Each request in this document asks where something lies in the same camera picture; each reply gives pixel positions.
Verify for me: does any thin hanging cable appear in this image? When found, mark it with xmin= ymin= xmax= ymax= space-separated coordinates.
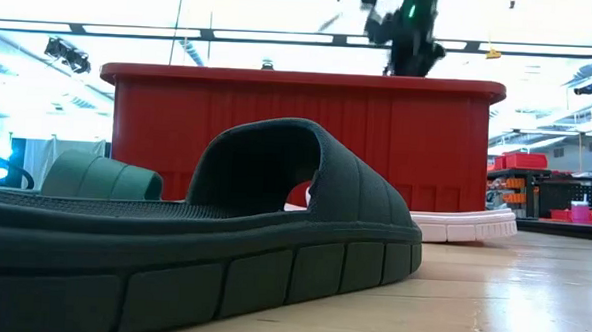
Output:
xmin=167 ymin=0 xmax=185 ymax=66

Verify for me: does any red storage bin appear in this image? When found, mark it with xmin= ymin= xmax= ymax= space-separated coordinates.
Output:
xmin=503 ymin=151 xmax=550 ymax=172

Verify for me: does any large red plastic bin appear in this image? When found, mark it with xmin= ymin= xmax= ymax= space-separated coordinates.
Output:
xmin=93 ymin=60 xmax=508 ymax=217

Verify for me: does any black storage shelf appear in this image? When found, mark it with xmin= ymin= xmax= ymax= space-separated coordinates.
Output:
xmin=484 ymin=166 xmax=552 ymax=221

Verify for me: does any black pegboard cabinet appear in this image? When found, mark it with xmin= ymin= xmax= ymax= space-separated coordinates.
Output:
xmin=537 ymin=174 xmax=592 ymax=220

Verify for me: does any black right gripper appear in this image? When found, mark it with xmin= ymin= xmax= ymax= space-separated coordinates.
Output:
xmin=362 ymin=7 xmax=449 ymax=79

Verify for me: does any dark green rubber slide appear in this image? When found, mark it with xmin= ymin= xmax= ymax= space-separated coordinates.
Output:
xmin=0 ymin=104 xmax=429 ymax=332

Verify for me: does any black ceiling spotlight cluster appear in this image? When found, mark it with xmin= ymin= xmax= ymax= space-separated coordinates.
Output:
xmin=42 ymin=36 xmax=93 ymax=76

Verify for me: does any white rubber slide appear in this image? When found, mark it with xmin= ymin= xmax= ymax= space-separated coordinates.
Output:
xmin=282 ymin=182 xmax=520 ymax=247

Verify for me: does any pink plastic container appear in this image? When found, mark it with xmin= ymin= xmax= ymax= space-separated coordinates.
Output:
xmin=569 ymin=200 xmax=592 ymax=225

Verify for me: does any black curved hose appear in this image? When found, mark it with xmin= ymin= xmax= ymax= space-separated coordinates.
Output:
xmin=0 ymin=155 xmax=36 ymax=191

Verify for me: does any grey curtain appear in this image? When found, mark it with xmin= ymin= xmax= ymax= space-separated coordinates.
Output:
xmin=22 ymin=135 xmax=107 ymax=195

